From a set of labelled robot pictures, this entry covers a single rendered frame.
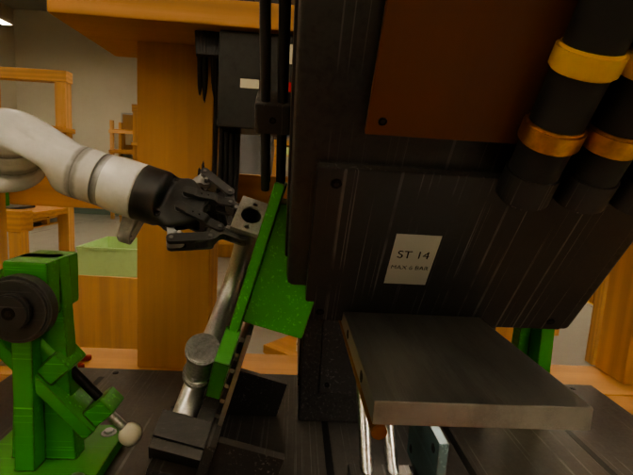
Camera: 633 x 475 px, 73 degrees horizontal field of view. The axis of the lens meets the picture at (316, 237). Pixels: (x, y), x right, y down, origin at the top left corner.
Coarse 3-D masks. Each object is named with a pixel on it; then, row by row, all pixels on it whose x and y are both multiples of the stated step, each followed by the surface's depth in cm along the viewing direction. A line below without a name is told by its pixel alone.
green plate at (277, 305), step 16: (272, 192) 45; (272, 208) 45; (272, 224) 45; (256, 240) 46; (272, 240) 47; (256, 256) 46; (272, 256) 47; (256, 272) 46; (272, 272) 47; (256, 288) 48; (272, 288) 48; (288, 288) 48; (304, 288) 48; (240, 304) 46; (256, 304) 48; (272, 304) 48; (288, 304) 48; (304, 304) 48; (240, 320) 47; (256, 320) 48; (272, 320) 48; (288, 320) 48; (304, 320) 48
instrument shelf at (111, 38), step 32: (64, 0) 64; (96, 0) 65; (128, 0) 65; (160, 0) 65; (192, 0) 65; (224, 0) 66; (96, 32) 73; (128, 32) 72; (160, 32) 71; (192, 32) 70
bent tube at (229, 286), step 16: (240, 208) 56; (256, 208) 57; (240, 224) 55; (256, 224) 56; (240, 256) 62; (240, 272) 63; (224, 288) 63; (240, 288) 64; (224, 304) 62; (208, 320) 61; (224, 320) 61; (192, 400) 53; (192, 416) 52
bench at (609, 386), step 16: (96, 352) 92; (112, 352) 92; (128, 352) 93; (0, 368) 83; (96, 368) 85; (112, 368) 85; (128, 368) 86; (144, 368) 86; (256, 368) 89; (272, 368) 90; (288, 368) 90; (560, 368) 98; (576, 368) 99; (592, 368) 99; (576, 384) 91; (592, 384) 91; (608, 384) 92; (624, 400) 85
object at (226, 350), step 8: (224, 336) 46; (232, 336) 46; (224, 344) 46; (232, 344) 46; (224, 352) 45; (232, 352) 45; (216, 360) 44; (224, 360) 45; (216, 368) 45; (224, 368) 45; (216, 376) 47; (224, 376) 46; (208, 384) 49; (216, 384) 48; (208, 392) 51; (216, 392) 50
